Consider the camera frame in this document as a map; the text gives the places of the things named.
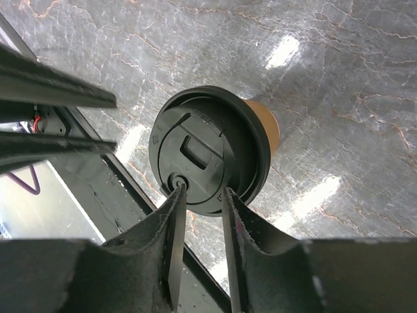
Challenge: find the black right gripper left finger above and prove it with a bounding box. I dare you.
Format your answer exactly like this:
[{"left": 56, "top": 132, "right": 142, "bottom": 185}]
[{"left": 1, "top": 186, "right": 186, "bottom": 312}]

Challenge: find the black plastic cup lid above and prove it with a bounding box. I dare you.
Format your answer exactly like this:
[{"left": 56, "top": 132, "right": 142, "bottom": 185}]
[{"left": 149, "top": 85, "right": 273, "bottom": 216}]

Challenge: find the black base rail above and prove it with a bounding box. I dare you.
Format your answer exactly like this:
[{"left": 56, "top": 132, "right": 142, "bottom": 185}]
[{"left": 1, "top": 18, "right": 231, "bottom": 312}]

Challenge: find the brown paper coffee cup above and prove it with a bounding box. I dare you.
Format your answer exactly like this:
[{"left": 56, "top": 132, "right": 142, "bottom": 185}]
[{"left": 244, "top": 100, "right": 280, "bottom": 158}]

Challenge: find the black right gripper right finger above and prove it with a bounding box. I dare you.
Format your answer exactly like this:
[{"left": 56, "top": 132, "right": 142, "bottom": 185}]
[{"left": 222, "top": 188, "right": 416, "bottom": 312}]

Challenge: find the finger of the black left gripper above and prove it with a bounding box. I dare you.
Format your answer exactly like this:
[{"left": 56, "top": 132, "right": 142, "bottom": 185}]
[
  {"left": 1, "top": 132, "right": 117, "bottom": 173},
  {"left": 1, "top": 44, "right": 117, "bottom": 108}
]

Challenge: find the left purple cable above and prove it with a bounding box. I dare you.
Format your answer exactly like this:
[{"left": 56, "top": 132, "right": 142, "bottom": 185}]
[{"left": 6, "top": 120, "right": 42, "bottom": 196}]

